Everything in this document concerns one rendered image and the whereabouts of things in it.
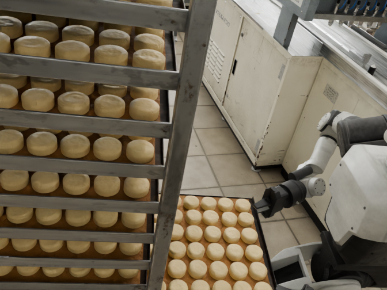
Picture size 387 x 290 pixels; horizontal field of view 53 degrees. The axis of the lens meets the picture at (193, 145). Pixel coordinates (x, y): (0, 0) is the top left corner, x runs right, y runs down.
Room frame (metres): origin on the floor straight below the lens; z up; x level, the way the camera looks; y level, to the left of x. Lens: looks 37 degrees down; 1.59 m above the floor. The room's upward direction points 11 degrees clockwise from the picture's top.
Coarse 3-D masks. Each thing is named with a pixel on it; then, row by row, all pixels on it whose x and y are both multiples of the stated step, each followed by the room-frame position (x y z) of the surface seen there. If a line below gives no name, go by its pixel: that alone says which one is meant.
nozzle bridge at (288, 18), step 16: (288, 0) 2.07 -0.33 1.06; (304, 0) 1.95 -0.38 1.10; (320, 0) 2.03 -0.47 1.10; (336, 0) 2.06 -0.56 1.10; (352, 0) 2.10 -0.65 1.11; (368, 0) 2.14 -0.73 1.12; (384, 0) 2.18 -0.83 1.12; (288, 16) 2.03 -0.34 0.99; (304, 16) 1.91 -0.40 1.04; (320, 16) 1.98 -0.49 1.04; (336, 16) 2.02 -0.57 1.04; (352, 16) 2.06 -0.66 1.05; (368, 16) 2.10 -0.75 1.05; (384, 16) 2.16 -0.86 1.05; (288, 32) 2.00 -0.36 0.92; (384, 32) 2.32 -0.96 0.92; (384, 48) 2.27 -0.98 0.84
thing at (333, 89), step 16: (368, 64) 1.99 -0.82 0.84; (320, 80) 1.93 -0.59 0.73; (336, 80) 1.83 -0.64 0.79; (352, 80) 1.75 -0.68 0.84; (384, 80) 1.83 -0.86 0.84; (320, 96) 1.89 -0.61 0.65; (336, 96) 1.79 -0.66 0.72; (352, 96) 1.70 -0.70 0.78; (368, 96) 1.63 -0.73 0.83; (304, 112) 1.96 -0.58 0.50; (320, 112) 1.85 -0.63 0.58; (352, 112) 1.66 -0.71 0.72; (368, 112) 1.59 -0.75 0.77; (384, 112) 1.52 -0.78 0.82; (304, 128) 1.91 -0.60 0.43; (304, 144) 1.86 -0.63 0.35; (288, 160) 1.93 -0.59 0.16; (304, 160) 1.82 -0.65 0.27; (336, 160) 1.62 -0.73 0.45; (320, 176) 1.67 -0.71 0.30; (320, 208) 1.58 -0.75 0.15; (320, 224) 1.57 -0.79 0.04
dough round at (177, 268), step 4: (172, 260) 0.65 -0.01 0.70; (176, 260) 0.65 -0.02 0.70; (180, 260) 0.66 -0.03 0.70; (172, 264) 0.64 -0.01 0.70; (176, 264) 0.64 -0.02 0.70; (180, 264) 0.64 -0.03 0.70; (184, 264) 0.65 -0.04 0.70; (168, 268) 0.63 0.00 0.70; (172, 268) 0.63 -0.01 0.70; (176, 268) 0.63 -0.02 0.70; (180, 268) 0.63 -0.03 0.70; (184, 268) 0.63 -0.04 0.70; (168, 272) 0.62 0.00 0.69; (172, 272) 0.61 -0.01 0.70; (176, 272) 0.62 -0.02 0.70; (180, 272) 0.62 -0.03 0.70; (184, 272) 0.62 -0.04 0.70; (172, 276) 0.61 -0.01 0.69; (176, 276) 0.61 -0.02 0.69; (180, 276) 0.61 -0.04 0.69
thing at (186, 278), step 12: (204, 228) 0.80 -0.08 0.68; (240, 228) 0.83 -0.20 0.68; (252, 228) 0.84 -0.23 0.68; (180, 240) 0.74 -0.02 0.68; (204, 240) 0.76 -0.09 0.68; (240, 240) 0.79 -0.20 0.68; (204, 252) 0.71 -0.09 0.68; (168, 264) 0.65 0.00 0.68; (228, 264) 0.69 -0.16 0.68; (264, 264) 0.71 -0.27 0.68; (168, 276) 0.61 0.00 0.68; (204, 276) 0.64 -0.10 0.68; (228, 276) 0.65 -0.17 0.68; (252, 288) 0.63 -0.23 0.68
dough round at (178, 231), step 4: (176, 224) 0.78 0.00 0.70; (176, 228) 0.76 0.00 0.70; (180, 228) 0.77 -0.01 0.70; (172, 232) 0.74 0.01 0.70; (176, 232) 0.75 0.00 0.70; (180, 232) 0.75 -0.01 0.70; (172, 236) 0.73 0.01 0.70; (176, 236) 0.74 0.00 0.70; (180, 236) 0.74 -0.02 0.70; (176, 240) 0.73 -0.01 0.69
